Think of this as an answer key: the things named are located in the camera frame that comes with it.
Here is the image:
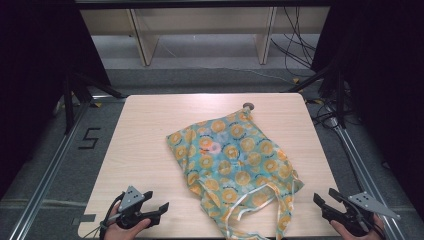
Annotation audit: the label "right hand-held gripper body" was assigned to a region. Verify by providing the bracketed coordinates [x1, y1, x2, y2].
[329, 191, 401, 238]

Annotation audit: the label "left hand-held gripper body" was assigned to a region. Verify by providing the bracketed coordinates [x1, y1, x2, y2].
[114, 185, 161, 231]

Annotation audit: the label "teal orange-patterned cloth bag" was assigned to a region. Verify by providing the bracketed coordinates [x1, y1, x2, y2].
[165, 107, 305, 240]

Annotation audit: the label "person's right hand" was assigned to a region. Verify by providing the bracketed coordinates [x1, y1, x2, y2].
[329, 214, 384, 240]

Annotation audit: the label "person's left hand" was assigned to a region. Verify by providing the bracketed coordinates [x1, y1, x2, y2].
[103, 203, 152, 240]

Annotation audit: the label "black metal stand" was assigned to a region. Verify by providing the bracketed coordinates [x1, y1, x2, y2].
[288, 59, 348, 129]
[63, 69, 124, 134]

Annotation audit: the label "dark curtain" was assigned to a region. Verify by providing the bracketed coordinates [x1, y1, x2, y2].
[0, 0, 112, 201]
[311, 0, 424, 211]

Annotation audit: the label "light wooden shelf unit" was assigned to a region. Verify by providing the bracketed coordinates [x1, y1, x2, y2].
[79, 6, 331, 67]

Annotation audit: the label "black overhead bar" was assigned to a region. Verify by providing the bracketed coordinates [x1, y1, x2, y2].
[74, 0, 334, 9]

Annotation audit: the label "right hand-held gripper cable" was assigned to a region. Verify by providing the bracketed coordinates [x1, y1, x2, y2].
[363, 213, 387, 240]

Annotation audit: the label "aluminium frame rail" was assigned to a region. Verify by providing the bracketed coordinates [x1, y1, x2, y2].
[6, 94, 128, 240]
[328, 116, 406, 240]

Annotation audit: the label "black floor cables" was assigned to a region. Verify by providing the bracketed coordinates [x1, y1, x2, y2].
[306, 96, 356, 131]

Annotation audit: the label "black hanging cables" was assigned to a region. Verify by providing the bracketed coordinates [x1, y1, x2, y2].
[269, 6, 318, 78]

